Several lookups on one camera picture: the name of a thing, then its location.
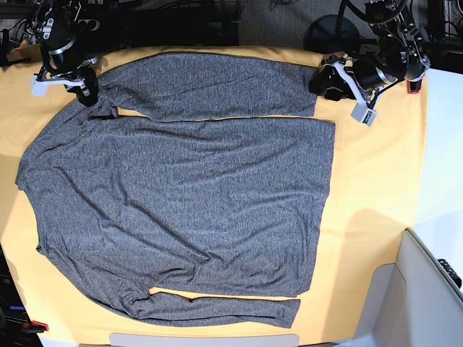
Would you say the black remote control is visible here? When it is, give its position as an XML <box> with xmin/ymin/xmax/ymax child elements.
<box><xmin>438</xmin><ymin>259</ymin><xmax>462</xmax><ymax>289</ymax></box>

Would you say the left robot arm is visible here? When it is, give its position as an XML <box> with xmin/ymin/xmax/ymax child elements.
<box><xmin>304</xmin><ymin>1</ymin><xmax>430</xmax><ymax>108</ymax></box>

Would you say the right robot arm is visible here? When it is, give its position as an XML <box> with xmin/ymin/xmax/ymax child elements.
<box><xmin>30</xmin><ymin>1</ymin><xmax>98</xmax><ymax>106</ymax></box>

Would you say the white power strip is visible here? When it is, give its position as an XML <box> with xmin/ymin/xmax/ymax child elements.
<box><xmin>78</xmin><ymin>19</ymin><xmax>101</xmax><ymax>32</ymax></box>

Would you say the grey tray at bottom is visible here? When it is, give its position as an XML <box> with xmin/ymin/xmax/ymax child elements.
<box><xmin>109</xmin><ymin>333</ymin><xmax>300</xmax><ymax>347</ymax></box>

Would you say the white box bin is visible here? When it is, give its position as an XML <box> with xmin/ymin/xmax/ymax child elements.
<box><xmin>352</xmin><ymin>229</ymin><xmax>462</xmax><ymax>346</ymax></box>

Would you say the red clamp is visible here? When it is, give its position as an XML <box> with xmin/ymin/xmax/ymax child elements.
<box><xmin>407</xmin><ymin>80</ymin><xmax>422</xmax><ymax>95</ymax></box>
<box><xmin>22</xmin><ymin>321</ymin><xmax>48</xmax><ymax>333</ymax></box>

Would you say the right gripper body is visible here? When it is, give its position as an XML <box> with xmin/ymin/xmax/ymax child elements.
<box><xmin>38</xmin><ymin>39</ymin><xmax>96</xmax><ymax>87</ymax></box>

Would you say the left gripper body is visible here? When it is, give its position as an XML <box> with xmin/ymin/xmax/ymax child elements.
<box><xmin>340</xmin><ymin>56</ymin><xmax>401</xmax><ymax>105</ymax></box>

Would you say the red clamp at right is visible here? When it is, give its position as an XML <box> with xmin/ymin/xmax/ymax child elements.
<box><xmin>407</xmin><ymin>80</ymin><xmax>422</xmax><ymax>95</ymax></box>

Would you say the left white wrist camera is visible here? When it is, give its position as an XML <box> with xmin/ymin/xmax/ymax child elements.
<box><xmin>351</xmin><ymin>103</ymin><xmax>377</xmax><ymax>127</ymax></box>

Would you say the red clamp at left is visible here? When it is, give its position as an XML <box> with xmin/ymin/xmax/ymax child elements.
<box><xmin>22</xmin><ymin>321</ymin><xmax>48</xmax><ymax>333</ymax></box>

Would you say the grey long-sleeve T-shirt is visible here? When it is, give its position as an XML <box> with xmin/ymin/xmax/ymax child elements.
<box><xmin>16</xmin><ymin>53</ymin><xmax>335</xmax><ymax>328</ymax></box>

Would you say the black round stand base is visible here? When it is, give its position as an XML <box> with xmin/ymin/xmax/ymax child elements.
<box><xmin>303</xmin><ymin>15</ymin><xmax>360</xmax><ymax>54</ymax></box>

